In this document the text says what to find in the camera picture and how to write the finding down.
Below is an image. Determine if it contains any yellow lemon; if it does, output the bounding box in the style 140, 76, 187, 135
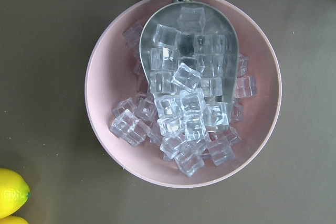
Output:
0, 216, 28, 224
1, 168, 31, 219

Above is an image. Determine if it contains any pink bowl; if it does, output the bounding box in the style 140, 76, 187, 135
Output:
85, 0, 282, 188

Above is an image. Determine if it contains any metal ice scoop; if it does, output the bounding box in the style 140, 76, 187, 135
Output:
139, 0, 239, 115

